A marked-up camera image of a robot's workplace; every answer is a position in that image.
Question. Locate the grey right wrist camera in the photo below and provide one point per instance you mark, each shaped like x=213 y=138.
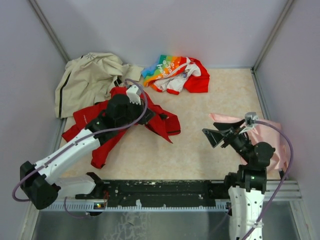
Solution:
x=251 y=117

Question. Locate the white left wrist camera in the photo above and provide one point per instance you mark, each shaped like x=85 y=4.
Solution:
x=134 y=94

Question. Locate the red jacket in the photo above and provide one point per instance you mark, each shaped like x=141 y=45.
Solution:
x=163 y=128

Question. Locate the right aluminium frame post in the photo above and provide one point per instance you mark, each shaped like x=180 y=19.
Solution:
x=273 y=34

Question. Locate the beige jacket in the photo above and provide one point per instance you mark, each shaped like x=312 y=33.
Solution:
x=88 y=80

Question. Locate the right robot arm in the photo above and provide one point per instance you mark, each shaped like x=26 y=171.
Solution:
x=246 y=187

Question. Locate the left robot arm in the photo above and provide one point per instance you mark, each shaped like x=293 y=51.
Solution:
x=42 y=183

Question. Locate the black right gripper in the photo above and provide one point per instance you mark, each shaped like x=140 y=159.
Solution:
x=223 y=126

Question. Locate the pink satin cloth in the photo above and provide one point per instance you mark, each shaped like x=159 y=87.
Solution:
x=262 y=133

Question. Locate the left aluminium frame post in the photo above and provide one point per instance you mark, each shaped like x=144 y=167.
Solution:
x=49 y=29

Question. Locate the rainbow white red garment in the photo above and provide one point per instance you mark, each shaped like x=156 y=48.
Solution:
x=172 y=74

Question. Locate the aluminium frame post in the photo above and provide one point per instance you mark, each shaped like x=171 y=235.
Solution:
x=273 y=34
x=49 y=29

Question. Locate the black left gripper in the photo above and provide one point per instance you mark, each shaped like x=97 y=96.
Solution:
x=147 y=116

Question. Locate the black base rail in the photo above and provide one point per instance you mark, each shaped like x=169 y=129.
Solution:
x=158 y=193

